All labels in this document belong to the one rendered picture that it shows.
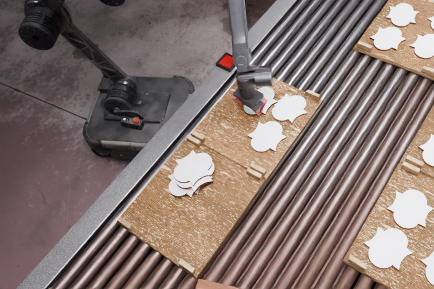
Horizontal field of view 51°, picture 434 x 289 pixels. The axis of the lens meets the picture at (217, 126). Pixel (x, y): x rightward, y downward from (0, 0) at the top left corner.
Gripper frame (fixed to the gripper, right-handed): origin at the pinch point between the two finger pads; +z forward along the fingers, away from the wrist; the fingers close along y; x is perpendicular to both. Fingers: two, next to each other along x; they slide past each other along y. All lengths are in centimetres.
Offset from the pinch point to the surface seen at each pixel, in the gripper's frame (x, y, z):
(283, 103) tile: -9.7, -8.0, 1.5
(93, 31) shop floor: -28, 202, 82
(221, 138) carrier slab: 17.0, 0.7, 0.4
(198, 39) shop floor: -70, 129, 90
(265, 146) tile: 9.9, -15.2, 0.9
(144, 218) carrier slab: 58, -1, -2
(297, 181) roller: 12.9, -31.5, 4.6
